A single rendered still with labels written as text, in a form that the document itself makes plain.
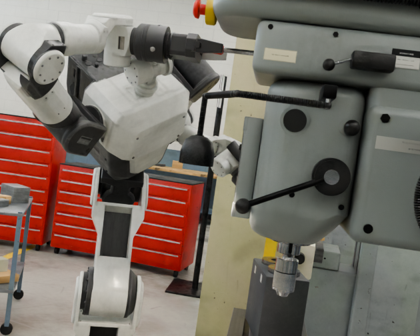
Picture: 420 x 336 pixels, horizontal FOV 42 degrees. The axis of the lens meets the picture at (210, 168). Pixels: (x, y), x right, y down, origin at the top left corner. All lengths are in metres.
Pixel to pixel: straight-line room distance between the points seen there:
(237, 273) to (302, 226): 1.89
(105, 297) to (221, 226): 1.37
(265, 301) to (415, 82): 0.73
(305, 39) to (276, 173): 0.26
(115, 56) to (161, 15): 9.31
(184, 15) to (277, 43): 9.54
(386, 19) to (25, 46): 0.69
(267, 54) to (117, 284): 0.88
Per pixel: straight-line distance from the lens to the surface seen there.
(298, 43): 1.05
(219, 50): 1.27
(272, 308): 1.52
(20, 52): 1.17
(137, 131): 1.43
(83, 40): 1.25
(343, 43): 1.06
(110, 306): 1.66
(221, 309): 3.01
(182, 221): 5.73
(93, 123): 1.39
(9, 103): 11.38
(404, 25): 1.08
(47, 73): 1.16
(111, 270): 1.67
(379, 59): 1.03
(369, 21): 1.07
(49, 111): 1.28
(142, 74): 1.38
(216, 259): 2.95
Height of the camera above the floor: 1.49
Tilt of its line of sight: 3 degrees down
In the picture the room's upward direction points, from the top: 8 degrees clockwise
